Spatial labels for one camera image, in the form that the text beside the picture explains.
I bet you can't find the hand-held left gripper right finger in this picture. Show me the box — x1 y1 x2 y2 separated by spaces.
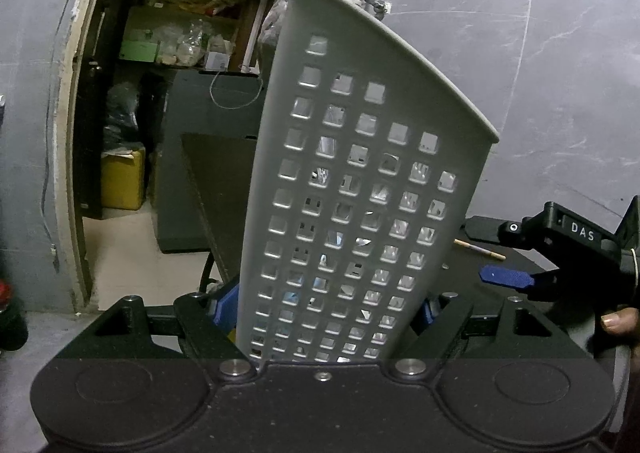
394 290 553 381

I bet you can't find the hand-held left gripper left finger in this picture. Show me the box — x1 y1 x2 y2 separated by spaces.
94 283 257 381

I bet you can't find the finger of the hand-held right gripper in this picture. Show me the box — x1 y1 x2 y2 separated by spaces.
479 267 558 303
464 215 548 250

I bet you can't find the wooden chopstick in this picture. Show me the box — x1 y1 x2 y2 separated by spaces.
453 239 507 262

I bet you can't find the white perforated utensil holder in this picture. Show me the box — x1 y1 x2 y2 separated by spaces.
234 0 501 365

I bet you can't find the person's right hand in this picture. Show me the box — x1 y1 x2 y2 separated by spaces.
600 307 640 338

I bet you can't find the yellow jerry can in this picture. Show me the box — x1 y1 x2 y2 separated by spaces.
101 147 147 210

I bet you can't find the grey cabinet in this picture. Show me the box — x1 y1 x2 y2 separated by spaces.
154 69 268 254

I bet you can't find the dark wooden door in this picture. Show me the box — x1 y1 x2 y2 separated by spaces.
70 0 151 221

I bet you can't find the red-capped dark bottle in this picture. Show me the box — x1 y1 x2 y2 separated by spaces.
0 280 29 353

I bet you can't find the black plastic bag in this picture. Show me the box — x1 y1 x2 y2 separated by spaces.
102 82 147 152

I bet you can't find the small white box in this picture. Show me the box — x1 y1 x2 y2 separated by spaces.
205 51 234 72

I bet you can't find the clear plastic bag pile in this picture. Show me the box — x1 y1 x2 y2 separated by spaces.
160 20 223 66

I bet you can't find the green box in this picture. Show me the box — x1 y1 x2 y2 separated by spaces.
119 39 161 65

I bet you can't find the white wire loop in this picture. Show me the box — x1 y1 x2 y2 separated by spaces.
209 70 266 110

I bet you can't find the white wall cable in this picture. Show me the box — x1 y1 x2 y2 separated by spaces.
40 0 83 284

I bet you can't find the cream door frame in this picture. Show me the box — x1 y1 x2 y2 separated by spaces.
52 0 351 316

